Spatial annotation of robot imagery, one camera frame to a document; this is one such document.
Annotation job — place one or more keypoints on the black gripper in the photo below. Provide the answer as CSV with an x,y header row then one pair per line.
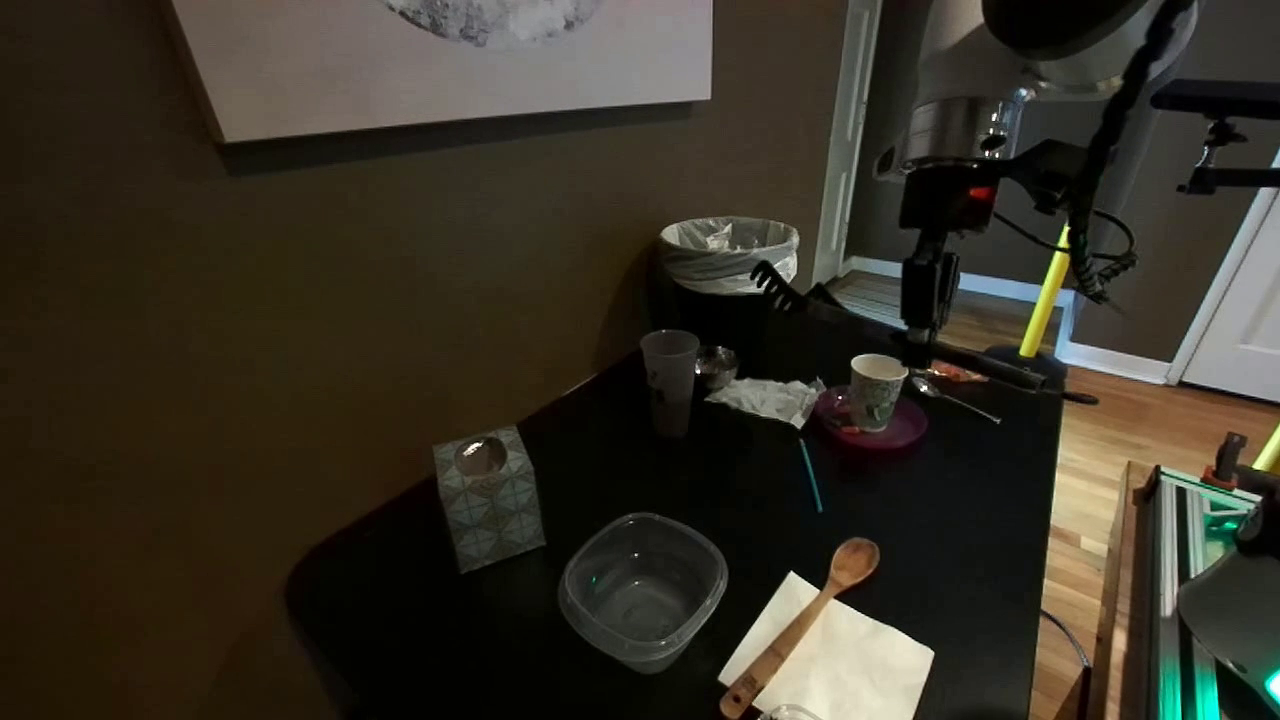
x,y
929,274

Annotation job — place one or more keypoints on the black metal tongs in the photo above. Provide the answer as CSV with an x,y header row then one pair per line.
x,y
783,289

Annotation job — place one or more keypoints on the small metal bowl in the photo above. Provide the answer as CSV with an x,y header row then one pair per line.
x,y
722,360

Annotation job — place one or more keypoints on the transparent plastic bowl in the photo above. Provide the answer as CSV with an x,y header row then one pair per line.
x,y
641,603

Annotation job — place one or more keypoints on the small snack packet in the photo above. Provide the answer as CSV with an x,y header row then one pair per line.
x,y
961,371

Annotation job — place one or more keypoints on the white paper cup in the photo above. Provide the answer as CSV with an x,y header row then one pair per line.
x,y
878,387

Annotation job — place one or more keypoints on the maroon plate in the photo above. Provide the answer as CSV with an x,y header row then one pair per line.
x,y
907,432

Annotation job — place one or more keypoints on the yellow pole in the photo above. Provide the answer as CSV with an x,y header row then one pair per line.
x,y
1044,292

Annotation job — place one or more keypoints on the crumpled white tissue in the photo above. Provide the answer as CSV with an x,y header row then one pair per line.
x,y
765,398

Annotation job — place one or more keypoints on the wooden spoon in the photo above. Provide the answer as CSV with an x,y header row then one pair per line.
x,y
854,562

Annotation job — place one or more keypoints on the trash bin with white bag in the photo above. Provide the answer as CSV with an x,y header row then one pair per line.
x,y
722,240

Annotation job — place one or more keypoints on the translucent plastic cup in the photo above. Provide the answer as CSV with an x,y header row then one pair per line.
x,y
670,380

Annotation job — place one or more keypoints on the white door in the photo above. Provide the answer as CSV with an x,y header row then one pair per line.
x,y
1245,323

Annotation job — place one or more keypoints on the white paper napkin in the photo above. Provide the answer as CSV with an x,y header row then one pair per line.
x,y
854,667

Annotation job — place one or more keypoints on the patterned tissue box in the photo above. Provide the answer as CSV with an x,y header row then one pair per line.
x,y
485,515

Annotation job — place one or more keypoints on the white door frame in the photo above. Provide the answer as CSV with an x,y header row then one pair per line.
x,y
846,132

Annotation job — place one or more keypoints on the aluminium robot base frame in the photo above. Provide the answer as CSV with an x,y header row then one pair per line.
x,y
1175,603

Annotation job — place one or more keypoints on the black camera stand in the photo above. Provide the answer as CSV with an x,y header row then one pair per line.
x,y
1221,98

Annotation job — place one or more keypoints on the white wall painting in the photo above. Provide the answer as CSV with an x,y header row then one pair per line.
x,y
332,65

